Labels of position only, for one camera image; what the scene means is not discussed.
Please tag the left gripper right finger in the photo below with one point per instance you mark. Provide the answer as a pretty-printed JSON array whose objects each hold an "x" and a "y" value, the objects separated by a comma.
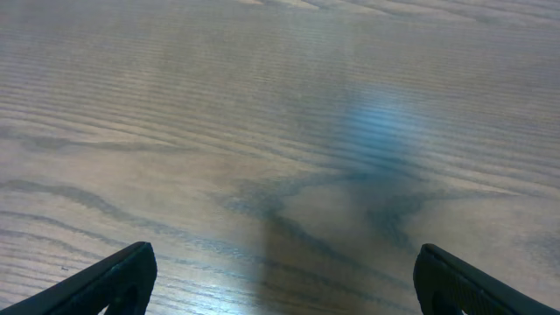
[{"x": 447, "y": 285}]

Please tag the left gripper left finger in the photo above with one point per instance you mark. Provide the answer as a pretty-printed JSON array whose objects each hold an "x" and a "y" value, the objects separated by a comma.
[{"x": 120, "y": 284}]

